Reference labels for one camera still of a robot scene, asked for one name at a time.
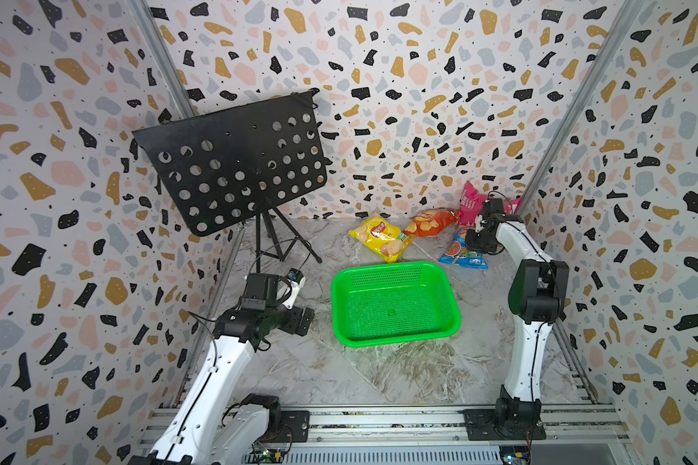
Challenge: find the blue Lay's chips bag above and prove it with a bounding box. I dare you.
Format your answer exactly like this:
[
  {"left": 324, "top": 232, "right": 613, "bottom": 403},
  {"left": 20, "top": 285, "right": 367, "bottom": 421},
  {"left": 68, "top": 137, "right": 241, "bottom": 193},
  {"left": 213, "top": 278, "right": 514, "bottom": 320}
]
[{"left": 438, "top": 227, "right": 489, "bottom": 270}]

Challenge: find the red Lay's chips bag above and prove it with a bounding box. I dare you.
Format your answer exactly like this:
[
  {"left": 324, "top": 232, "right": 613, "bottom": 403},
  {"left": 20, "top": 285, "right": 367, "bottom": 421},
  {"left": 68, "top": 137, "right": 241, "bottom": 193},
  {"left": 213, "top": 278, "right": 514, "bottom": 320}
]
[{"left": 403, "top": 208, "right": 460, "bottom": 238}]

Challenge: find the yellow Lay's chips bag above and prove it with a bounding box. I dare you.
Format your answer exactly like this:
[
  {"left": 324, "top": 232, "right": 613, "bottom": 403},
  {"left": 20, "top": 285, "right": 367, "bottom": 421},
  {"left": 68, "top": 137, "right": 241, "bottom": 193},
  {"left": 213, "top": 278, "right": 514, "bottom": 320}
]
[{"left": 348, "top": 216, "right": 412, "bottom": 264}]

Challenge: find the green plastic basket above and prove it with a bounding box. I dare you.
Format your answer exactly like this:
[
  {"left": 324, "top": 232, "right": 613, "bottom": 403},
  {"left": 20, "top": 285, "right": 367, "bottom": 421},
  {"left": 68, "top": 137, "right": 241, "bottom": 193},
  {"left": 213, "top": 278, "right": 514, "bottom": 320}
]
[{"left": 332, "top": 262, "right": 461, "bottom": 348}]

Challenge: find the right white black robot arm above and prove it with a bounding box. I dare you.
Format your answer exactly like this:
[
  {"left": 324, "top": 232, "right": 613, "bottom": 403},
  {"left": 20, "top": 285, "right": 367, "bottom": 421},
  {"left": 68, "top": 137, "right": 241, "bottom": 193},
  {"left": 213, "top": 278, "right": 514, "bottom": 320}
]
[{"left": 465, "top": 198, "right": 569, "bottom": 438}]

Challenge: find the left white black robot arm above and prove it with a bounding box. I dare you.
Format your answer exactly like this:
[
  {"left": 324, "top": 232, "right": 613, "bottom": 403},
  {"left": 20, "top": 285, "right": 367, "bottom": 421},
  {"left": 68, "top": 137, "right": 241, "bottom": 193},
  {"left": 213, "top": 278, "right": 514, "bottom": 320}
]
[{"left": 130, "top": 269, "right": 314, "bottom": 464}]

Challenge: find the pink snack bag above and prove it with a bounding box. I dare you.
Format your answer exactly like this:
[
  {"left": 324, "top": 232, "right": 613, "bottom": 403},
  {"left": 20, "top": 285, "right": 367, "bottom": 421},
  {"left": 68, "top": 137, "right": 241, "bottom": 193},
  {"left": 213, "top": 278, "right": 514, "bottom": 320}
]
[{"left": 458, "top": 181, "right": 522, "bottom": 226}]

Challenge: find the black perforated music stand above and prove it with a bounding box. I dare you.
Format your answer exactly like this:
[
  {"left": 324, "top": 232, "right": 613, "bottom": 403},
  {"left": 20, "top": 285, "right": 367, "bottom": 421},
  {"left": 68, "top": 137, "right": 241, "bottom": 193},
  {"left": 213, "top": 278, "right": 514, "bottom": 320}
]
[{"left": 132, "top": 88, "right": 332, "bottom": 292}]

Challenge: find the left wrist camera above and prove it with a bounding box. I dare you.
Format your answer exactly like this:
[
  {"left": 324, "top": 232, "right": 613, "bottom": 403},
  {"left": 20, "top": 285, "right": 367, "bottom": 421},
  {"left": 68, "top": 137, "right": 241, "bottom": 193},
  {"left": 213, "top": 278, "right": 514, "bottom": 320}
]
[{"left": 278, "top": 269, "right": 306, "bottom": 309}]

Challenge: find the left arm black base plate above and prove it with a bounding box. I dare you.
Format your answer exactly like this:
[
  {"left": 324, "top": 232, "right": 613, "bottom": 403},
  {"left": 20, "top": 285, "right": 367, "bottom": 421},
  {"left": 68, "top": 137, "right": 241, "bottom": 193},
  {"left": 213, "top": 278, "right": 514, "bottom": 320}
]
[{"left": 227, "top": 409, "right": 311, "bottom": 445}]

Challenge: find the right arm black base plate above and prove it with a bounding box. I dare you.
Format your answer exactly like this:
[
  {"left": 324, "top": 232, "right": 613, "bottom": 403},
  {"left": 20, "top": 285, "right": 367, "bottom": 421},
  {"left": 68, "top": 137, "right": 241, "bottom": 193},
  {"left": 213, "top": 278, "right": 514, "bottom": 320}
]
[{"left": 463, "top": 409, "right": 547, "bottom": 442}]

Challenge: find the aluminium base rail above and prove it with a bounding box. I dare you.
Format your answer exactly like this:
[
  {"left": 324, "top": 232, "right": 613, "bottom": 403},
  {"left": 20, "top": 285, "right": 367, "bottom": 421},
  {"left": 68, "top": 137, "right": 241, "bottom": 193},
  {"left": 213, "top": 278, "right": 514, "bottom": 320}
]
[{"left": 128, "top": 404, "right": 640, "bottom": 464}]

